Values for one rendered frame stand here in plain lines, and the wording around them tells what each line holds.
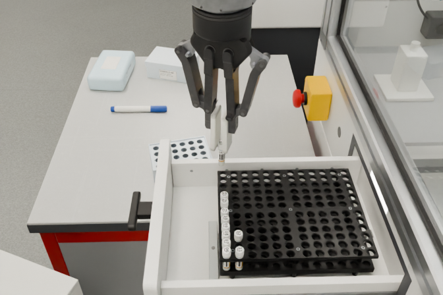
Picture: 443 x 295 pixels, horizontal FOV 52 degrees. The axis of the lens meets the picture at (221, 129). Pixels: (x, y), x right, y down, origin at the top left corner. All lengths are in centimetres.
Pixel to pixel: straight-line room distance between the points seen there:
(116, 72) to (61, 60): 179
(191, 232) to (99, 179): 29
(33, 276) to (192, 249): 24
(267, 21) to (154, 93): 43
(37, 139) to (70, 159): 135
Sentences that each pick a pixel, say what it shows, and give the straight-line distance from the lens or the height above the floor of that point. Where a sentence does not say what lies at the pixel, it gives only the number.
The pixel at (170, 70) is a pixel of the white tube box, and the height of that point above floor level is 79.
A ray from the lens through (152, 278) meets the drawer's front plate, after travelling 61.
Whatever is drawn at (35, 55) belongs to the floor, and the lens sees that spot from 312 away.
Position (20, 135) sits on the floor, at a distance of 245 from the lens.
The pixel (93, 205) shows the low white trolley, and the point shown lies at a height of 76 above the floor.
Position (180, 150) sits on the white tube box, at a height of 80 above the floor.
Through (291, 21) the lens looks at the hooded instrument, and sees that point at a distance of 143.
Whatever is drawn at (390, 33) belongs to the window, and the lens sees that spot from 73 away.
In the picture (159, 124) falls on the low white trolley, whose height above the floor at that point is 76.
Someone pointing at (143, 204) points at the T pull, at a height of 91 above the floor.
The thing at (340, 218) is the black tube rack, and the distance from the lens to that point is 72.
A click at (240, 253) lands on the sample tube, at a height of 91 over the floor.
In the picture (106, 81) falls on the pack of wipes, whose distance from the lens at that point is 122.
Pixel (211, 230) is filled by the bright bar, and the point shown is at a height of 85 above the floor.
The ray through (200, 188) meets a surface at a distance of 83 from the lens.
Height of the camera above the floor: 144
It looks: 39 degrees down
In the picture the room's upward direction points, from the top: straight up
